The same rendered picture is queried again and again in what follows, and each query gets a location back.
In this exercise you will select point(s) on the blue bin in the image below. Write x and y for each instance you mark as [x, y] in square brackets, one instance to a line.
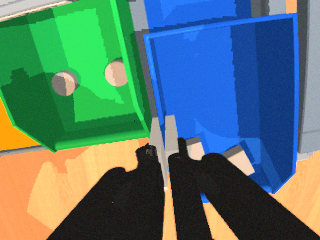
[233, 85]

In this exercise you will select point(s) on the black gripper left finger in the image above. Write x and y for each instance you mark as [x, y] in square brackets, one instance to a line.
[95, 217]

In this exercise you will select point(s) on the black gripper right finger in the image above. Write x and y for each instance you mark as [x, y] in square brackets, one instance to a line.
[249, 211]

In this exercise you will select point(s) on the grey shelf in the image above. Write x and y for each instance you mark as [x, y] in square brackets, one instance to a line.
[151, 16]

